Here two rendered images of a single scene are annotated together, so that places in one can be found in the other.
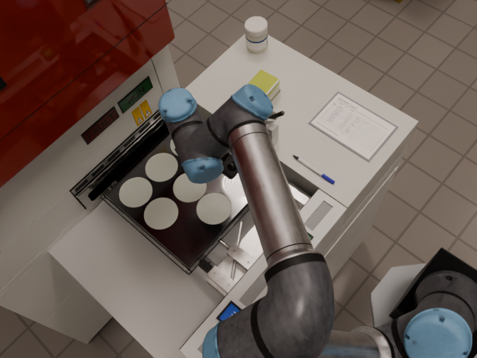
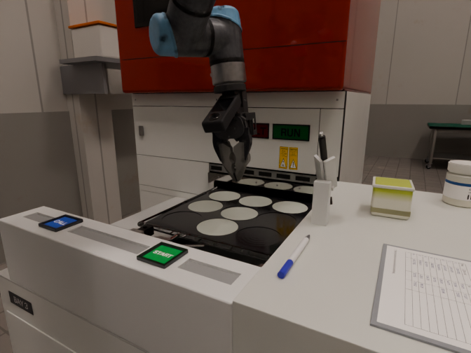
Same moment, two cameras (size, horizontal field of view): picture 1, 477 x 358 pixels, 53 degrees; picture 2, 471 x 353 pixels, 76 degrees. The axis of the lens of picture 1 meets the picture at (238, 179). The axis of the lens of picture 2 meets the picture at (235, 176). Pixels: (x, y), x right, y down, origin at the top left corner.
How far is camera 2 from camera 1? 1.15 m
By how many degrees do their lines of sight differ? 68
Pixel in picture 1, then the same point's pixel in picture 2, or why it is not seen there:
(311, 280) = not seen: outside the picture
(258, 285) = (95, 236)
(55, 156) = not seen: hidden behind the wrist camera
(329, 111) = (435, 260)
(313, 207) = (222, 264)
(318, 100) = (444, 249)
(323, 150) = (344, 262)
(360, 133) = (435, 302)
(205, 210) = (213, 223)
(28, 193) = (189, 130)
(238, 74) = not seen: hidden behind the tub
